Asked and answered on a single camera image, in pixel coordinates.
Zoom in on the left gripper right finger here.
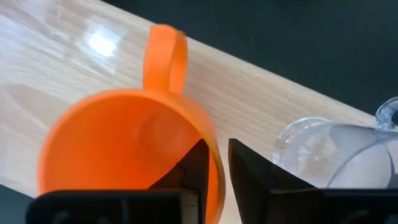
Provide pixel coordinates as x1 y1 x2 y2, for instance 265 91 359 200
228 139 398 224

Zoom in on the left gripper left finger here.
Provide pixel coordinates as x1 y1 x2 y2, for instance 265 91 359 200
25 138 210 224

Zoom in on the clear plastic cup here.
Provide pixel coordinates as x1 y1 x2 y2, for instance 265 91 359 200
272 96 398 190

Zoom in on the orange plastic cup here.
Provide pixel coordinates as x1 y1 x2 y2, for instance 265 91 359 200
37 24 226 224

